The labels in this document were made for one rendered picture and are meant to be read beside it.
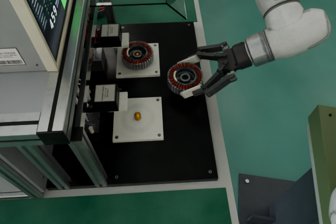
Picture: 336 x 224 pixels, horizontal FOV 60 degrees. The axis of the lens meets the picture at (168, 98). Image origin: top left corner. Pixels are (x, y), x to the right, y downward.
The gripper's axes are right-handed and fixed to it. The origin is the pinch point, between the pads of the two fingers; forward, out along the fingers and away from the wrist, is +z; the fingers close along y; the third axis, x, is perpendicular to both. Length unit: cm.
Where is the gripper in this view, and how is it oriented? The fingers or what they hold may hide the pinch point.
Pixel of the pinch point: (185, 78)
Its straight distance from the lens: 91.4
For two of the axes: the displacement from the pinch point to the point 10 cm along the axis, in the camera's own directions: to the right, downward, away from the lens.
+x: -5.0, -4.6, -7.3
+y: -0.6, -8.2, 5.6
